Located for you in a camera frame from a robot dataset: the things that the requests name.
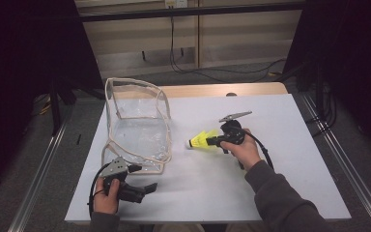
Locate white wall socket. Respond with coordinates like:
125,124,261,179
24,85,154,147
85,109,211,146
164,0,188,9

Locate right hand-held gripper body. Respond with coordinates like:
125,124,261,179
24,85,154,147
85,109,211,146
218,110,253,154

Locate beige wooden cabinet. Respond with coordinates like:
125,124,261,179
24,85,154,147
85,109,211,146
75,0,303,78

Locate hand-held gripper cable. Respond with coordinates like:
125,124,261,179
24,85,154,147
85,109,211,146
244,129,275,171
87,162,112,217

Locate black floor cables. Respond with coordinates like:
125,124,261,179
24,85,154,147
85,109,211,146
305,83,339,138

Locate person's left hand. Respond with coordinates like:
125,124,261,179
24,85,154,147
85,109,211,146
92,177,121,216

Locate person's right hand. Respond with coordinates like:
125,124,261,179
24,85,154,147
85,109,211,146
219,128,263,172

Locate yellow floor cable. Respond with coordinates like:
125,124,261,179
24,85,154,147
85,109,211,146
38,96,54,115

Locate right hand-held gripper cable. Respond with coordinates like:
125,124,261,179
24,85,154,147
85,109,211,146
244,129,275,171

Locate transparent bag with beige trim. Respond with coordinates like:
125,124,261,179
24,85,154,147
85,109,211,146
100,76,174,176

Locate black curtain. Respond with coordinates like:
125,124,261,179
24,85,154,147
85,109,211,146
283,0,371,159
0,0,105,201

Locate black socket cable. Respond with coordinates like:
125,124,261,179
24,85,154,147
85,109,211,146
169,7,288,83

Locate aluminium floor rail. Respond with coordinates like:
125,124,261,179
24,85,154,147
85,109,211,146
300,93,371,232
8,105,73,232

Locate black metal stand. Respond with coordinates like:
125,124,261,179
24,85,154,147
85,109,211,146
48,76,78,136

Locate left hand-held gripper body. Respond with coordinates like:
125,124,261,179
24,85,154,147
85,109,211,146
100,156,147,204

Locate white table sheet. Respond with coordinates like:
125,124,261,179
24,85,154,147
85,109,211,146
64,93,352,224

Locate left hand-held gripper cable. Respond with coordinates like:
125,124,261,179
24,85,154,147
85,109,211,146
87,162,112,217

